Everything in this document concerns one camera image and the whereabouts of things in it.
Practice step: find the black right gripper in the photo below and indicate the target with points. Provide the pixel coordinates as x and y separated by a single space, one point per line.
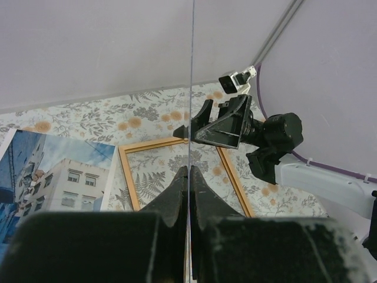
235 124

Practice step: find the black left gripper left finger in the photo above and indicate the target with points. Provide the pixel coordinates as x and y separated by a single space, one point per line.
144 246

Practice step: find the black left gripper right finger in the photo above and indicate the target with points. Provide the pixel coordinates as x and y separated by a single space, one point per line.
229 247

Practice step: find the wooden picture frame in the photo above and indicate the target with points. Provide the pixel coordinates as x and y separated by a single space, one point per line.
172 141

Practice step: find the clear glass pane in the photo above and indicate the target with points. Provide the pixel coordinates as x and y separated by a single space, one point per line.
190 88

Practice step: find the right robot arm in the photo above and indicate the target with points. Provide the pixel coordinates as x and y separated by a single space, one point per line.
273 160

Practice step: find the building photo print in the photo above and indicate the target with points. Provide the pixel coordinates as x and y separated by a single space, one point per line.
46 173

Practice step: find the floral patterned table mat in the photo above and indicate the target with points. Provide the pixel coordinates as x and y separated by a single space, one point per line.
152 115

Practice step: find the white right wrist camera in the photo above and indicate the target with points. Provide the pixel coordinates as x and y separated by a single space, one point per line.
238 83

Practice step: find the right aluminium corner post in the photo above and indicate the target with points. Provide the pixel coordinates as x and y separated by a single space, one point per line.
277 30

